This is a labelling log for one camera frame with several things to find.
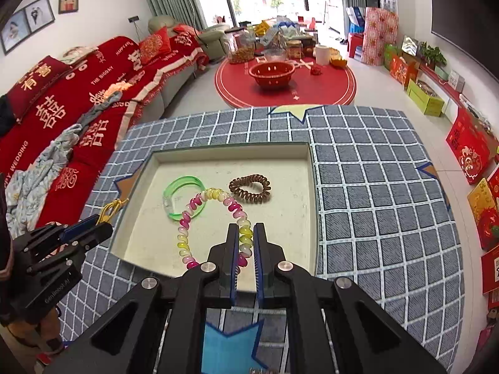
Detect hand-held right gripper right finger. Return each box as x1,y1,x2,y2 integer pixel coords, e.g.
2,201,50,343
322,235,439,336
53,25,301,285
253,223,449,374

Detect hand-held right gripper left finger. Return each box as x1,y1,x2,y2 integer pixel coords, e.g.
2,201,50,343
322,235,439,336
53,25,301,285
37,223,240,374

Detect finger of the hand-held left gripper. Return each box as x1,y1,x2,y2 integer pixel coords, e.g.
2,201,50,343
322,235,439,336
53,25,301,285
16,214,100,254
25,223,114,275

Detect gold keychain clasp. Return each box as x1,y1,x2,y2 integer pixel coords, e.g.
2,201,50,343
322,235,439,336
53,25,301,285
102,199,129,224

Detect shallow beige tray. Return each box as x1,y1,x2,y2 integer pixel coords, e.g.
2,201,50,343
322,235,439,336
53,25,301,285
108,141,321,293

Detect multicolour spiral bracelet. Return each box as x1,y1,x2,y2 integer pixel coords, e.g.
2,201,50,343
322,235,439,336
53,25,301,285
177,188,254,270

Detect person's leg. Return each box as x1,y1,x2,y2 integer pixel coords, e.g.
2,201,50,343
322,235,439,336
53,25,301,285
0,308,65,367

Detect pale floral blanket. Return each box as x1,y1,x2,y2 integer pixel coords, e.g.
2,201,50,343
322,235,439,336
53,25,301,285
6,125,84,238

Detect green translucent bangle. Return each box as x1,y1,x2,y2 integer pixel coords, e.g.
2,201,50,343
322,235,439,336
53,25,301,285
163,176,206,221

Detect grey garment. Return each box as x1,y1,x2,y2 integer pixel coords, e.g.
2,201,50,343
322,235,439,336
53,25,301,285
80,89,133,129

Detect grey checked cloth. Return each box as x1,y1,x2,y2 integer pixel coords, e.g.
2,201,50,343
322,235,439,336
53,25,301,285
58,105,464,374

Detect peach cloth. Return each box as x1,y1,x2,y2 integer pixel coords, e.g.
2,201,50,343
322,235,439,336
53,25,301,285
102,80,133,100

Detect sofa with red cover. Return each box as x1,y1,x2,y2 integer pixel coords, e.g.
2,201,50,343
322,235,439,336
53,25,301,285
0,23,211,238

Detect large red gold-lettered cushion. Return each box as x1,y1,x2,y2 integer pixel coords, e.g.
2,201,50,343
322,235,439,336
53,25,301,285
0,55,71,121

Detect pale patterned pillow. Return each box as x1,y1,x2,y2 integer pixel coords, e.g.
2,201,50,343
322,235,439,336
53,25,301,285
58,46,98,65

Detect red colander basket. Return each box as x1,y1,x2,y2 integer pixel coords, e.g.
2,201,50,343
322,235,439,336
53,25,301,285
249,61,296,89

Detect red cushion with gold medallion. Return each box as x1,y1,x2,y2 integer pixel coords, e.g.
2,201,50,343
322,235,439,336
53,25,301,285
137,27,173,65

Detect round red rug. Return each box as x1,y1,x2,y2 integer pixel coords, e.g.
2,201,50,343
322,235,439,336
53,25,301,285
214,52,357,108

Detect large framed photo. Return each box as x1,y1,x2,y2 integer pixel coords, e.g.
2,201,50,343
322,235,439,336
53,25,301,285
0,11,31,56

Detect clear jar of snacks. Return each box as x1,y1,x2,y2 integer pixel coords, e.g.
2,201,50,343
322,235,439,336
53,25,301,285
225,27,256,64

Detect medium framed photo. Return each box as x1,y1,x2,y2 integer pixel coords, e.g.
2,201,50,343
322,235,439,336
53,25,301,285
24,0,55,34

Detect beige armchair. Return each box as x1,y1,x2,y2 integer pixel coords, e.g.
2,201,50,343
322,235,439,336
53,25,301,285
148,15,235,63

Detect gold and red box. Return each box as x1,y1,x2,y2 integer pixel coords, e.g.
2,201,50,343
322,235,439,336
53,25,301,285
467,178,499,250

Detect red box with star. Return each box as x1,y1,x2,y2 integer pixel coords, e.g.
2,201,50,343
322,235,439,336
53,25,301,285
481,243,499,295

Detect pile of snack packets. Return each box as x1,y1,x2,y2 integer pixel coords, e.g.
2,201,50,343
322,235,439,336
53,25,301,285
249,16,317,59

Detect yellow green flat boxes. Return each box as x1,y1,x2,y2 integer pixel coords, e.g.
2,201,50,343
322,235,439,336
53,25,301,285
406,79,445,117

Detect large red dragon box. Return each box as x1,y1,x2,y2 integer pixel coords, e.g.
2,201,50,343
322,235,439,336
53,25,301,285
445,108,499,185

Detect red orange gift box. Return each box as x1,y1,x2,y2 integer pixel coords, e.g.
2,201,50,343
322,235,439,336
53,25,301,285
390,55,419,88

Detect red plastic stool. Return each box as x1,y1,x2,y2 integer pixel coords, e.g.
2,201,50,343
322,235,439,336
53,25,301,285
347,33,365,59

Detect green gift box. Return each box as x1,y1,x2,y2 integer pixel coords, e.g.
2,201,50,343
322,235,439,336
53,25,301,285
384,44,402,71

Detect red low cabinet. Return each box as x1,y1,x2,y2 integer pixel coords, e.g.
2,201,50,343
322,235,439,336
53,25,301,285
417,62,499,125

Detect tall red patterned gift box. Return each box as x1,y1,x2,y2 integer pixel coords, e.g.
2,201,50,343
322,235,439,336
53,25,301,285
361,7,399,66

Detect blue and white box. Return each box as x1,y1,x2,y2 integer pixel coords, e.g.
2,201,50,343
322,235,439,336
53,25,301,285
345,7,367,34

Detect silver box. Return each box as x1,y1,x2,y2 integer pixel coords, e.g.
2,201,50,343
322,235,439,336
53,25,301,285
401,35,419,57

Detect potted green plant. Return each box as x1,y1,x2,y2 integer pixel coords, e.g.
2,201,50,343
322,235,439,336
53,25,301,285
419,42,448,71

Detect dark television screen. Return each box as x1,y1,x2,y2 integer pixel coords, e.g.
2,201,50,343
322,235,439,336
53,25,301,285
429,0,499,61

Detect brown spiral hair tie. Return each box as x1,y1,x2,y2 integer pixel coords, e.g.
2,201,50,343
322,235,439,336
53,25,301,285
228,174,271,204

